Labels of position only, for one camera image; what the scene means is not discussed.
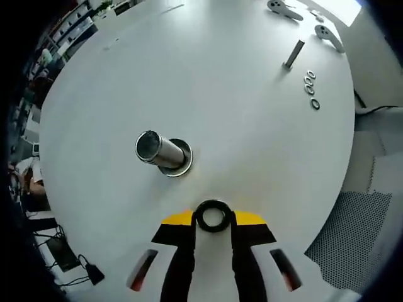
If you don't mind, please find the black flat device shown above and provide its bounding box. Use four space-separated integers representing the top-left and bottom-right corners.
47 237 78 271

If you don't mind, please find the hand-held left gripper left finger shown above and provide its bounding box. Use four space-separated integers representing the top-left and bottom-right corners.
124 209 198 302

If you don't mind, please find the white handheld controller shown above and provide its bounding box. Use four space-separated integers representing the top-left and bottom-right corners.
314 24 346 53
266 0 304 22

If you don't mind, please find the tangle of black cables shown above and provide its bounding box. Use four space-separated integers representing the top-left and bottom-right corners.
31 226 92 287

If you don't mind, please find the grey mesh office chair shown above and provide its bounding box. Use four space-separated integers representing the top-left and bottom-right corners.
304 105 403 289

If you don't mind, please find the metal threaded stud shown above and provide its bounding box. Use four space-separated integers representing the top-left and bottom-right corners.
134 129 194 178
281 39 306 70

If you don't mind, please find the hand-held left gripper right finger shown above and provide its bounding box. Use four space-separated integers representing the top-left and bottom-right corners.
230 210 315 302

